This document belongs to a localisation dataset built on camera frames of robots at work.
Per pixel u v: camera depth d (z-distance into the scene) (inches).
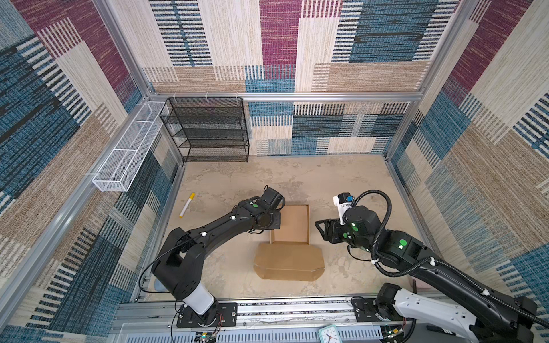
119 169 28.1
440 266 17.8
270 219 29.2
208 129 43.5
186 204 40.0
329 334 27.0
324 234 25.1
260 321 28.7
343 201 24.7
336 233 24.3
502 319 15.5
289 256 28.9
